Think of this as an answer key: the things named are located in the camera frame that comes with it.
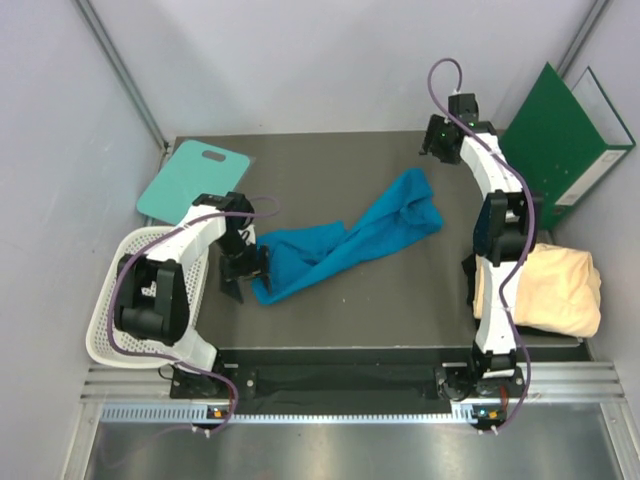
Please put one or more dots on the white perforated plastic basket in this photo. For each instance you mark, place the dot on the white perforated plastic basket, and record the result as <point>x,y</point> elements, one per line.
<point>97,338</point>

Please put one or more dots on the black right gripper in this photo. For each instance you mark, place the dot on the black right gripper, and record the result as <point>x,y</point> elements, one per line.
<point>435,127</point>

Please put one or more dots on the green lever arch binder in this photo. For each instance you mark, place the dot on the green lever arch binder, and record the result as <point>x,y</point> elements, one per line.
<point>564,141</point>

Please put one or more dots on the blue t shirt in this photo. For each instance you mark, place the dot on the blue t shirt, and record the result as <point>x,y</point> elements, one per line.
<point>300,258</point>

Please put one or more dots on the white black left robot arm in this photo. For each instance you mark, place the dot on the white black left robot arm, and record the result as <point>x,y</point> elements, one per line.
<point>150,300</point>

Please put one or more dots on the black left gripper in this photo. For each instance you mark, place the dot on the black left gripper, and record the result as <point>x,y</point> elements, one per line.
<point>251,267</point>

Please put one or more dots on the aluminium frame rail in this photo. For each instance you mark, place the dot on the aluminium frame rail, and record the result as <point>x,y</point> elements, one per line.
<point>99,32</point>

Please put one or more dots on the grey slotted cable duct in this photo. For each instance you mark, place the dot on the grey slotted cable duct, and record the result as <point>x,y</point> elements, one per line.
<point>205,414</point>

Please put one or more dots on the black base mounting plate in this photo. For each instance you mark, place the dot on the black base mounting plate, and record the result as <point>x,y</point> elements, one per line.
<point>353,388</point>

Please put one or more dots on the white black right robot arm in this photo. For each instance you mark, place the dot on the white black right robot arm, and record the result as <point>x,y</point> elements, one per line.
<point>503,235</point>

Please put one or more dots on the teal cutting board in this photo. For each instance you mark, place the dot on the teal cutting board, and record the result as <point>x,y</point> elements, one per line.
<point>194,168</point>

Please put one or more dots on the cream folded t shirt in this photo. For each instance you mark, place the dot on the cream folded t shirt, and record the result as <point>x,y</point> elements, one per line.
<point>557,289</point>

